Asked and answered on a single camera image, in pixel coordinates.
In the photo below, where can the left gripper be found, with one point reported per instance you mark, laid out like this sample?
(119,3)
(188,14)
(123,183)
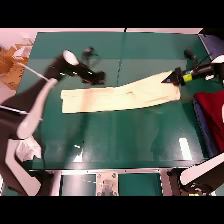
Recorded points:
(94,76)

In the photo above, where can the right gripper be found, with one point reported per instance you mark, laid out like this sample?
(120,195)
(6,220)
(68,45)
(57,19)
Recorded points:
(176,76)

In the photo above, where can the cream garment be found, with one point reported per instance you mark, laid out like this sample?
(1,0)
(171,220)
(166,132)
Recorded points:
(113,96)

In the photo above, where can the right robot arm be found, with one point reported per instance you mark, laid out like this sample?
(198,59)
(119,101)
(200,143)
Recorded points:
(206,70)

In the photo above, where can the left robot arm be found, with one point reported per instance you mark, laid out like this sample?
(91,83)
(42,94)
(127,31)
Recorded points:
(31,103)

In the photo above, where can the red garment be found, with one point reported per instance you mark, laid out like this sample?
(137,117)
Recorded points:
(211,113)

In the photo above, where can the white garment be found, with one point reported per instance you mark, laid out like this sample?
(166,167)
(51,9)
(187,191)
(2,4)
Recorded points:
(29,148)

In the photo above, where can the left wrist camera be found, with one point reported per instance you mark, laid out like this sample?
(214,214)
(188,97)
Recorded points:
(89,53)

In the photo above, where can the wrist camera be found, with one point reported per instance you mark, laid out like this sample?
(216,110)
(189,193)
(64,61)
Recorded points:
(189,54)
(89,53)

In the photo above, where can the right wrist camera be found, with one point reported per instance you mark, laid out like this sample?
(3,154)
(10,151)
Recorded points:
(189,54)

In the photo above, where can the silver frame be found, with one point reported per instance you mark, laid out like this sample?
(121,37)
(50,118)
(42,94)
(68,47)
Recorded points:
(106,181)

